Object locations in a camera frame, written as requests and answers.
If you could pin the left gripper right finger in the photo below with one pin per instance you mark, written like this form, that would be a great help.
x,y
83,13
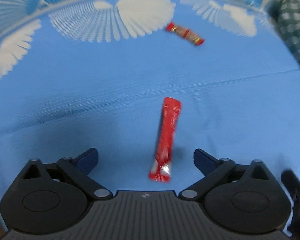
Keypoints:
x,y
244,199

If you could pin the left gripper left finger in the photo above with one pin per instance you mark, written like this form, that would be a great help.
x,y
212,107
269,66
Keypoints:
x,y
47,198

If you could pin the thin red candy stick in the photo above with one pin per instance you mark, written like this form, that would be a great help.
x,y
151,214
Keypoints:
x,y
161,168

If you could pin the blue white patterned sheet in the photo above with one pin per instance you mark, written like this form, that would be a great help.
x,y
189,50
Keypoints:
x,y
76,74

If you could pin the small brown red candy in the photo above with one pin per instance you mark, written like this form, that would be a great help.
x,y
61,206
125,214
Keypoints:
x,y
185,33

